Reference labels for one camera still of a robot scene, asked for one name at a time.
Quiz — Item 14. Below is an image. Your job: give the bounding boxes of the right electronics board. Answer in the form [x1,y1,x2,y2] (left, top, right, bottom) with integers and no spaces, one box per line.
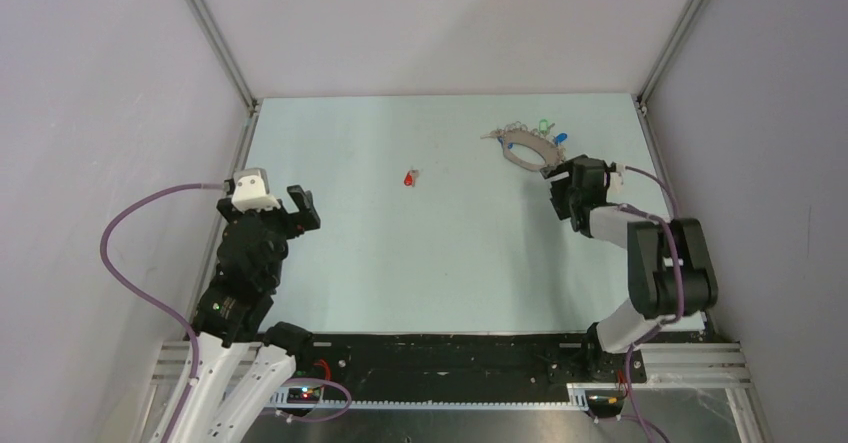
[586,393,627,420]

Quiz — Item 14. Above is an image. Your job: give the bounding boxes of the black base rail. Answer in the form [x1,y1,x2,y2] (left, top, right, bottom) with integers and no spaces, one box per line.
[295,333,647,403]

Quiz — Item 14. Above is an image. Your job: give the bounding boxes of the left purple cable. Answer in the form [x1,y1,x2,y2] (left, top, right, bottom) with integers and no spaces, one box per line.
[99,182,230,443]

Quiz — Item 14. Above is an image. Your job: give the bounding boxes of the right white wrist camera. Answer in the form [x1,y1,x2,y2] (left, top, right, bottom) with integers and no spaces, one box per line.
[607,164,627,193]

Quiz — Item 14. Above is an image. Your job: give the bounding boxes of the large metal keyring plate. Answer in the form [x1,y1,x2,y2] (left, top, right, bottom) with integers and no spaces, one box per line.
[480,121,565,172]

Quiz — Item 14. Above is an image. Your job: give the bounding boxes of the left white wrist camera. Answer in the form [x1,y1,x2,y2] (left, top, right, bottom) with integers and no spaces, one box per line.
[230,168,282,213]

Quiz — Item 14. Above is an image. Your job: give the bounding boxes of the grey cable duct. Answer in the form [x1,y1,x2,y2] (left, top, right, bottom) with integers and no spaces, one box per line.
[265,387,588,411]

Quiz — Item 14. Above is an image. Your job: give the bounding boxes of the purple cable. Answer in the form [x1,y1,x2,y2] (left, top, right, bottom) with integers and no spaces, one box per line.
[619,164,687,443]
[99,182,230,443]

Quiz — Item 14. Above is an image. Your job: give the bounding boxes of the right aluminium frame post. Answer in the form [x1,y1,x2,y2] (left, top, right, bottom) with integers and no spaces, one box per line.
[635,0,710,115]

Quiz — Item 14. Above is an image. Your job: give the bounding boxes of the left electronics board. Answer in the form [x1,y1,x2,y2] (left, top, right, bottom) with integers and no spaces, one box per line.
[286,386,323,404]

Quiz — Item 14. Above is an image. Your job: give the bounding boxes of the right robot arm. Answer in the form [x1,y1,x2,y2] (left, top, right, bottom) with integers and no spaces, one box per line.
[540,155,718,381]

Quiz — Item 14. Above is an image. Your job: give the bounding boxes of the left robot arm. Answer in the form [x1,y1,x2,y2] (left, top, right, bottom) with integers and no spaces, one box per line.
[151,182,320,442]

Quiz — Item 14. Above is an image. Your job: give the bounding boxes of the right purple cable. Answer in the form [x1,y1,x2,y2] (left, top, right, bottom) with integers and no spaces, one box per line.
[619,164,687,443]

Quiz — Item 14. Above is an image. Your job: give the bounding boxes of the aluminium frame post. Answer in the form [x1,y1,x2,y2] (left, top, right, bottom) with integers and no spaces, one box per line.
[165,0,260,115]
[635,0,710,115]

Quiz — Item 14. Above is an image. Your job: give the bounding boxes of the electronics board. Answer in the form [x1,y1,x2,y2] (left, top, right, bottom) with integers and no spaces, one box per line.
[586,393,627,420]
[286,386,323,404]

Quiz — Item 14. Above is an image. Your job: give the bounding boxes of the left aluminium frame post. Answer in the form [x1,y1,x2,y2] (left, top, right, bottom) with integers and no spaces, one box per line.
[165,0,260,115]

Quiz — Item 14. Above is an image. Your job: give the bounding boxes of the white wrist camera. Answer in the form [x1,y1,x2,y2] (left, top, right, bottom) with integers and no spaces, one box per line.
[607,164,627,193]
[230,168,282,213]

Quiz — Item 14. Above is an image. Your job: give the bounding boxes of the red tagged key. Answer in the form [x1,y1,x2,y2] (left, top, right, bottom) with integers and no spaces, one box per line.
[403,169,420,187]

